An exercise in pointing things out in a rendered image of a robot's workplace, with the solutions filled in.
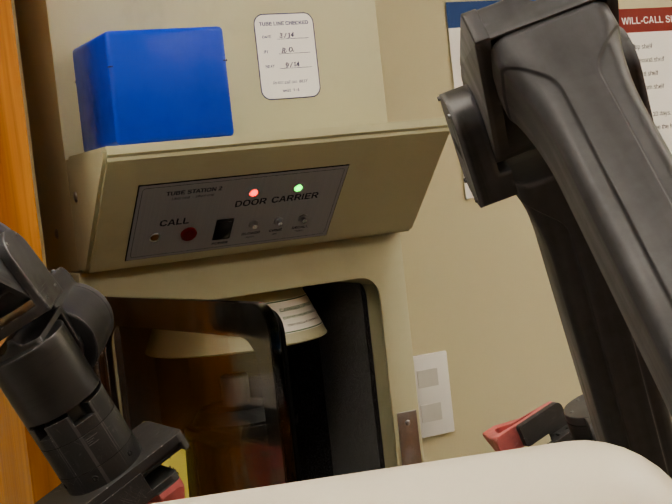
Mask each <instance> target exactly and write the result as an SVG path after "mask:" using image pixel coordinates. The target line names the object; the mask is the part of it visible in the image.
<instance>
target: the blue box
mask: <svg viewBox="0 0 672 504"><path fill-rule="evenodd" d="M226 61H227V59H226V58H225V49H224V40H223V31H222V28H221V27H218V26H214V27H191V28H168V29H144V30H121V31H107V32H104V33H103V34H101V35H99V36H97V37H95V38H94V39H92V40H90V41H88V42H86V43H85V44H83V45H81V46H79V47H77V48H75V49H74V50H73V62H74V70H75V79H76V81H75V83H76V87H77V95H78V104H79V112H80V120H81V129H82V137H83V146H84V151H85V152H87V151H91V150H94V149H98V148H102V147H106V146H118V145H130V144H141V143H153V142H165V141H176V140H188V139H200V138H211V137H223V136H232V135H233V133H234V128H233V120H232V111H231V102H230V93H229V84H228V76H227V67H226Z"/></svg>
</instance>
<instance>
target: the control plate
mask: <svg viewBox="0 0 672 504"><path fill-rule="evenodd" d="M349 165H350V164H346V165H336V166H326V167H316V168H306V169H297V170H287V171H277V172H267V173H257V174H247V175H237V176H228V177H218V178H208V179H198V180H188V181H178V182H168V183H158V184H149V185H139V186H138V191H137V197H136V202H135V208H134V213H133V218H132V224H131V229H130V235H129V240H128V246H127V251H126V256H125V261H130V260H138V259H145V258H153V257H161V256H169V255H177V254H184V253H192V252H200V251H208V250H215V249H223V248H231V247H239V246H246V245H254V244H262V243H270V242H277V241H285V240H293V239H301V238H308V237H316V236H324V235H326V234H327V231H328V228H329V225H330V222H331V219H332V216H333V213H334V210H335V207H336V204H337V201H338V198H339V195H340V192H341V189H342V186H343V183H344V180H345V177H346V174H347V171H348V168H349ZM298 183H302V184H303V185H304V188H303V190H302V191H300V192H298V193H295V192H293V187H294V186H295V185H296V184H298ZM253 188H258V189H259V191H260V192H259V194H258V195H257V196H256V197H253V198H251V197H249V196H248V192H249V191H250V190H251V189H253ZM303 214H306V215H308V217H307V222H306V223H303V222H300V221H298V219H299V216H301V215H303ZM278 217H281V218H283V222H282V225H281V226H278V225H276V224H274V220H275V219H276V218H278ZM230 218H234V222H233V226H232V230H231V234H230V238H228V239H220V240H212V238H213V234H214V230H215V226H216V222H217V220H221V219H230ZM253 220H256V221H258V226H257V228H256V229H253V228H250V227H249V222H251V221H253ZM189 227H193V228H195V229H196V231H197V235H196V237H195V238H194V239H192V240H190V241H184V240H182V238H181V232H182V231H183V230H184V229H186V228H189ZM153 233H159V234H160V235H161V238H160V239H159V240H158V241H157V242H150V241H149V237H150V235H152V234H153Z"/></svg>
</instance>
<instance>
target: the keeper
mask: <svg viewBox="0 0 672 504"><path fill-rule="evenodd" d="M397 422H398V432H399V441H400V450H401V459H402V466H404V465H411V464H418V463H422V459H421V450H420V440H419V431H418V421H417V412H416V410H411V411H406V412H401V413H397Z"/></svg>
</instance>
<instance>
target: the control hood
mask: <svg viewBox="0 0 672 504"><path fill-rule="evenodd" d="M449 133H450V131H449V128H448V125H447V122H446V119H445V117H444V118H433V119H421V120H409V121H398V122H386V123H374V124H363V125H351V126H339V127H328V128H316V129H305V130H293V131H281V132H270V133H258V134H246V135H235V136H223V137H211V138H200V139H188V140H176V141H165V142H153V143H141V144H130V145H118V146H106V147H102V148H98V149H94V150H91V151H87V152H83V153H80V154H76V155H72V156H69V160H65V161H66V169H67V177H68V186H69V194H70V202H71V210H72V219H73V227H74V235H75V244H76V252H77V260H78V269H79V270H82V273H94V272H101V271H109V270H117V269H124V268H132V267H139V266H147V265H155V264H162V263H170V262H177V261H185V260H193V259H200V258H208V257H215V256H223V255H231V254H238V253H246V252H253V251H261V250H268V249H276V248H284V247H291V246H299V245H306V244H314V243H322V242H329V241H337V240H344V239H352V238H360V237H367V236H375V235H382V234H390V233H398V232H405V231H409V230H410V229H412V227H413V224H414V222H415V219H416V217H417V214H418V212H419V209H420V207H421V204H422V202H423V199H424V197H425V194H426V191H427V189H428V186H429V184H430V181H431V179H432V176H433V174H434V171H435V169H436V166H437V164H438V161H439V158H440V156H441V153H442V151H443V148H444V146H445V143H446V141H447V138H448V136H449ZM346 164H350V165H349V168H348V171H347V174H346V177H345V180H344V183H343V186H342V189H341V192H340V195H339V198H338V201H337V204H336V207H335V210H334V213H333V216H332V219H331V222H330V225H329V228H328V231H327V234H326V235H324V236H316V237H308V238H301V239H293V240H285V241H277V242H270V243H262V244H254V245H246V246H239V247H231V248H223V249H215V250H208V251H200V252H192V253H184V254H177V255H169V256H161V257H153V258H145V259H138V260H130V261H125V256H126V251H127V246H128V240H129V235H130V229H131V224H132V218H133V213H134V208H135V202H136V197H137V191H138V186H139V185H149V184H158V183H168V182H178V181H188V180H198V179H208V178H218V177H228V176H237V175H247V174H257V173H267V172H277V171H287V170H297V169H306V168H316V167H326V166H336V165H346Z"/></svg>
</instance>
